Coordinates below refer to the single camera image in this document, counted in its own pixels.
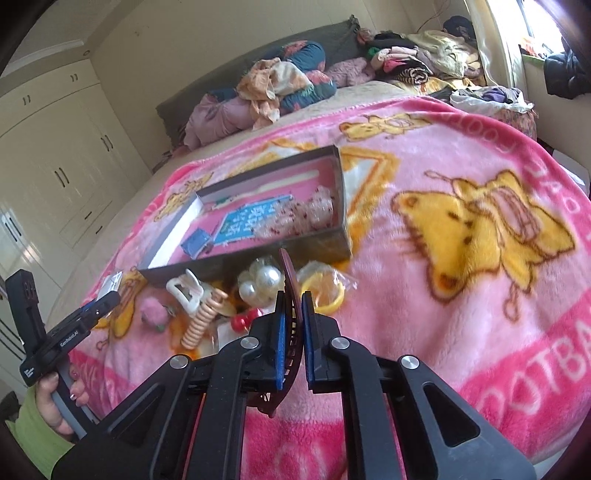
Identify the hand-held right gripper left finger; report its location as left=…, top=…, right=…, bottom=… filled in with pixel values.
left=51, top=291, right=289, bottom=480

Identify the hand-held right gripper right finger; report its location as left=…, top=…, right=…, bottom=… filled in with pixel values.
left=300, top=290, right=541, bottom=480

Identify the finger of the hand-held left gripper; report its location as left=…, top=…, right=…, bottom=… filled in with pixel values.
left=76, top=292, right=122, bottom=326

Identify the clear bag with yellow ring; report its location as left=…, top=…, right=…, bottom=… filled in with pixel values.
left=295, top=261, right=356, bottom=315

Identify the white hair claw clip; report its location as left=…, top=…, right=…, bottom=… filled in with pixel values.
left=166, top=269, right=205, bottom=316

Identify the beige coil hair tie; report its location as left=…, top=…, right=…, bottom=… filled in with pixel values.
left=180, top=291, right=229, bottom=350

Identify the cardboard box with pink lining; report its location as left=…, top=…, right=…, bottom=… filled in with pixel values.
left=137, top=144, right=355, bottom=289

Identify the person's left forearm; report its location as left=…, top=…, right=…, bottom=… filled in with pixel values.
left=4, top=388, right=75, bottom=478

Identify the person's left hand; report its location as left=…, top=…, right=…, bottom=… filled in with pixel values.
left=36, top=364, right=100, bottom=437

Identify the pink pompom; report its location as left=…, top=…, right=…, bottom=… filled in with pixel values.
left=140, top=298, right=168, bottom=330

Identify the pearl hair accessory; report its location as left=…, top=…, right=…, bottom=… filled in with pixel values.
left=238, top=258, right=283, bottom=308

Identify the small blue packet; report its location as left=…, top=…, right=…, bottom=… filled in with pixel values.
left=181, top=229, right=211, bottom=258

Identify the blue printed card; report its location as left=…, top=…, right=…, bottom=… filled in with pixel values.
left=213, top=194, right=294, bottom=245

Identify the clear bag of red beads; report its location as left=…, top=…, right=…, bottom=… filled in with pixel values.
left=256, top=185, right=335, bottom=238

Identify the cream wardrobe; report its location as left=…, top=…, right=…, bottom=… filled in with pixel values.
left=0, top=60, right=153, bottom=370

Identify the pink printed blanket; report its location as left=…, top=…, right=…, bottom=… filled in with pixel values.
left=78, top=92, right=591, bottom=480

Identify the pink quilt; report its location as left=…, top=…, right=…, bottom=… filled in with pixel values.
left=185, top=95, right=259, bottom=148

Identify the orange patterned cloth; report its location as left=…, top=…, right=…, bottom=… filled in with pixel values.
left=238, top=58, right=315, bottom=130

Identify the pile of clothes and pillows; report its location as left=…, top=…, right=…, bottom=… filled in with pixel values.
left=156, top=15, right=361, bottom=134

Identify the blue floral quilt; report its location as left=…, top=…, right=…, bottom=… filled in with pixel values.
left=208, top=41, right=338, bottom=116

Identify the cream curtain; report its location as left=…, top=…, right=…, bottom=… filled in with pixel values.
left=466, top=0, right=522, bottom=88

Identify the dark cloth on windowsill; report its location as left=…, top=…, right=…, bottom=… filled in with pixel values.
left=544, top=48, right=591, bottom=100

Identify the window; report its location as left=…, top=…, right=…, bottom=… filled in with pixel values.
left=517, top=0, right=573, bottom=56

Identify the red bead hair tie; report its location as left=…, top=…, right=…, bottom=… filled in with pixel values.
left=231, top=310, right=259, bottom=334

